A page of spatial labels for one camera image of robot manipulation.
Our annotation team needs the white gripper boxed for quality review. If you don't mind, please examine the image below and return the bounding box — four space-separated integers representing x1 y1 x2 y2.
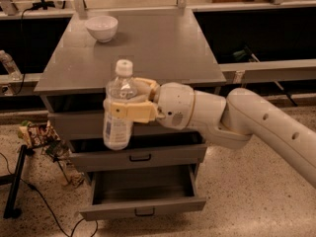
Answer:
104 77 195 130

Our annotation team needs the grey metal railing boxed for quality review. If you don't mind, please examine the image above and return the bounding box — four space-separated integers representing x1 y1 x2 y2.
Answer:
1 0 315 96

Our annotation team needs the grey drawer cabinet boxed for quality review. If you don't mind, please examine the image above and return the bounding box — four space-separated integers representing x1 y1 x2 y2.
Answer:
36 9 225 178

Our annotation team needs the grey drawer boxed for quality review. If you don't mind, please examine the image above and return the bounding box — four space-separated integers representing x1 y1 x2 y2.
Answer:
48 110 193 140
70 144 206 172
80 165 206 221

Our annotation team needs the grey top drawer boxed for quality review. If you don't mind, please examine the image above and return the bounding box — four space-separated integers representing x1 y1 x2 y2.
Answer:
48 110 193 140

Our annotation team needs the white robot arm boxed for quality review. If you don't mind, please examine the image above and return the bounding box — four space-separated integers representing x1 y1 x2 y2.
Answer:
104 78 316 187

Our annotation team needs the clear bottle at left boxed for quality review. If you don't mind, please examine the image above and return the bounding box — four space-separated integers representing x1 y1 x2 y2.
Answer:
0 50 23 81

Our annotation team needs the grey middle drawer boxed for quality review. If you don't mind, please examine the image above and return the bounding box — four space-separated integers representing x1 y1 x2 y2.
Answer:
70 144 206 172

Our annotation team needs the black floor cable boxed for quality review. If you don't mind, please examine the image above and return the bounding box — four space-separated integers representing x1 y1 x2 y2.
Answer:
0 151 99 237

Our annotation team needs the white ceramic bowl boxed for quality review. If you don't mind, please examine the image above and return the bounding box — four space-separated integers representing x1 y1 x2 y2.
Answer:
85 16 119 42

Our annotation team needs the green-handled tool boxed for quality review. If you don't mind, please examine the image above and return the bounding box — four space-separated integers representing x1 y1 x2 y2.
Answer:
233 45 259 62

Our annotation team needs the clear plastic water bottle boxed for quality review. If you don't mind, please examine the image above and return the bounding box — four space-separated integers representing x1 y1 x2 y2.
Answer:
103 59 137 150

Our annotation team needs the grey bottom drawer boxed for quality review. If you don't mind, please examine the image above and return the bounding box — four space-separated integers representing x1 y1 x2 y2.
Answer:
80 165 206 221

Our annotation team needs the snack bag on floor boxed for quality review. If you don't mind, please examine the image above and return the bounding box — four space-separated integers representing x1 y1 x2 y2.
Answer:
18 120 59 148

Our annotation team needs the black stand leg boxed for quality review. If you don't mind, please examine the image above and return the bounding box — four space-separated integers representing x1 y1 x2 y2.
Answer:
0 145 32 219

